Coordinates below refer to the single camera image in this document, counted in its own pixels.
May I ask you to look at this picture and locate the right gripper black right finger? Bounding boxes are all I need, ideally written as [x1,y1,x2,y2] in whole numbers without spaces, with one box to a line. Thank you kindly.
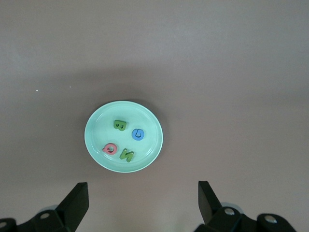
[195,180,296,232]

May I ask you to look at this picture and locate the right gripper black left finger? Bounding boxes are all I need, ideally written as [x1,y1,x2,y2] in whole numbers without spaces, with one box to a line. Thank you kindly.
[0,182,89,232]

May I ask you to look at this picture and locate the red letter Q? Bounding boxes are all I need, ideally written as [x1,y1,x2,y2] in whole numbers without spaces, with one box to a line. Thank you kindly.
[101,142,118,155]

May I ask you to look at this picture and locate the green letter N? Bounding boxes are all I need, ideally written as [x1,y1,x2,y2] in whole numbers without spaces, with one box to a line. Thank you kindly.
[119,148,135,163]

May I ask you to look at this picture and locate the green letter B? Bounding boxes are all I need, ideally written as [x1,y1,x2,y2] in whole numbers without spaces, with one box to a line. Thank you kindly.
[112,119,128,132]

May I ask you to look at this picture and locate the blue letter G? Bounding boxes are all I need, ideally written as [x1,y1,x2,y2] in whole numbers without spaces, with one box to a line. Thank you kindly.
[131,128,145,141]

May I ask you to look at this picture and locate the light green plate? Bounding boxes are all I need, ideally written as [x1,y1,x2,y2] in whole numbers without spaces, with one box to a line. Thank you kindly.
[84,101,164,174]

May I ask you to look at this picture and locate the brown table cover sheet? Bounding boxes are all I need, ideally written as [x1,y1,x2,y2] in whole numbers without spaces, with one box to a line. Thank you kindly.
[0,0,309,232]

